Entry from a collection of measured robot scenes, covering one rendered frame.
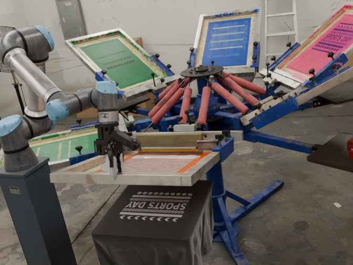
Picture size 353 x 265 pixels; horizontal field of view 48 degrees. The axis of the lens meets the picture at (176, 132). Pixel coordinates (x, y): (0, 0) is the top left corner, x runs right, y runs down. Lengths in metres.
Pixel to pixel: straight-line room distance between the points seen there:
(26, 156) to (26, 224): 0.34
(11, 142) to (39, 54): 0.42
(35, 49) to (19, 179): 0.60
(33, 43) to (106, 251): 0.93
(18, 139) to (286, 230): 2.13
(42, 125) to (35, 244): 0.59
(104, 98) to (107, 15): 5.16
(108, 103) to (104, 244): 0.65
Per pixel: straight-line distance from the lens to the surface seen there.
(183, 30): 6.16
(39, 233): 2.06
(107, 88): 1.45
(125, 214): 1.86
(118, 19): 6.51
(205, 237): 1.94
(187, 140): 1.99
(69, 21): 6.80
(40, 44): 1.76
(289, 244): 3.12
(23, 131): 1.93
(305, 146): 2.38
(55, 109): 1.45
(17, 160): 1.94
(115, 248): 1.78
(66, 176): 1.60
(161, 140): 2.04
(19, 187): 1.97
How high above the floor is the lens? 1.91
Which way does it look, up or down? 21 degrees down
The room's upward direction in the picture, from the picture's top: 9 degrees counter-clockwise
